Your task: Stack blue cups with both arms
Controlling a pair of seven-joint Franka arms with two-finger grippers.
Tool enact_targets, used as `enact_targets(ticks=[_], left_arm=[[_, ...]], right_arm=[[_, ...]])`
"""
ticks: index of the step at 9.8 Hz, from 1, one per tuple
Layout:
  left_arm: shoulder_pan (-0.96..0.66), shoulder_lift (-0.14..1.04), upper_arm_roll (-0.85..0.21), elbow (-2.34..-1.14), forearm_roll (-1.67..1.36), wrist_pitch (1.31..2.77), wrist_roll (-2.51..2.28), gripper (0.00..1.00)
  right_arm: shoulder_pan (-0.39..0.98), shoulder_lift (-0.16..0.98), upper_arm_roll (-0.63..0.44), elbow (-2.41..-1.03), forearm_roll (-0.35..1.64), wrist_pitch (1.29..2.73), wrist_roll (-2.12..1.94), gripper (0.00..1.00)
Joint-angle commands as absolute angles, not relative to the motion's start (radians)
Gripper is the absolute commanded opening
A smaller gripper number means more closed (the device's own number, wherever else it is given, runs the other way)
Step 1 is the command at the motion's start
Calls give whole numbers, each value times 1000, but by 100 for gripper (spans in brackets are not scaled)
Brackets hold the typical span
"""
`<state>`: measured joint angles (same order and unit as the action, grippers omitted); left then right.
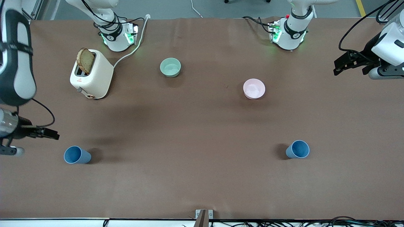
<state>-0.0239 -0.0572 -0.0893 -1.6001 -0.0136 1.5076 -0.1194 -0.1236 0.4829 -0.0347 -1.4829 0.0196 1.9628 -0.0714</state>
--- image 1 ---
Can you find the aluminium frame profile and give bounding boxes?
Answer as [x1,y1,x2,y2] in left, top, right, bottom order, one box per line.
[22,0,45,21]

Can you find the grey metal mounting bracket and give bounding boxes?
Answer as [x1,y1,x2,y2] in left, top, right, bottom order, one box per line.
[195,209,213,227]

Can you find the pale pink bowl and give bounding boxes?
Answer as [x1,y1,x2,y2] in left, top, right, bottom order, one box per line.
[243,79,265,100]

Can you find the brown table cover sheet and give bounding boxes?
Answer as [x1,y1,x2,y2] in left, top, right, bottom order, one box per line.
[0,17,404,220]

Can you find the white table edge rail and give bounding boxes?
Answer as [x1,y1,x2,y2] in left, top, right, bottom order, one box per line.
[0,218,196,227]

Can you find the brown bread slice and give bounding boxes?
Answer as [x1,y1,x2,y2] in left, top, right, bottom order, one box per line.
[77,48,95,75]

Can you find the black chair base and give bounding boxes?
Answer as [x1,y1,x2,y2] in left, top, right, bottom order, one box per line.
[224,0,272,4]

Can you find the cream white toaster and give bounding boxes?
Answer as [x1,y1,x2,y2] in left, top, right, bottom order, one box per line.
[70,49,114,99]

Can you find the white floor cable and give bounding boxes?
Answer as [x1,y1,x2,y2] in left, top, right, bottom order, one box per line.
[190,0,203,18]

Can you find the mint green bowl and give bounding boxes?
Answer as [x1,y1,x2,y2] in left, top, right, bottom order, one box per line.
[160,58,181,78]

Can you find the white toaster power cable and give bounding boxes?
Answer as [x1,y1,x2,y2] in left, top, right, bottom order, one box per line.
[113,14,151,68]

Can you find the blue ribbed plastic cup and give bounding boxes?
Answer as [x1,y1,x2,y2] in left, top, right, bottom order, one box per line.
[286,140,310,159]
[64,146,92,164]

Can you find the black left base cable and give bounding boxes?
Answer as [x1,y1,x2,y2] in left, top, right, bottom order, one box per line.
[242,16,272,33]

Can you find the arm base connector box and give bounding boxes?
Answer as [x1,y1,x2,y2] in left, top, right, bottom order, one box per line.
[268,20,282,43]
[125,24,140,45]

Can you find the black right base cables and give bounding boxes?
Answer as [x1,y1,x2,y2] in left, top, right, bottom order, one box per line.
[80,0,146,37]

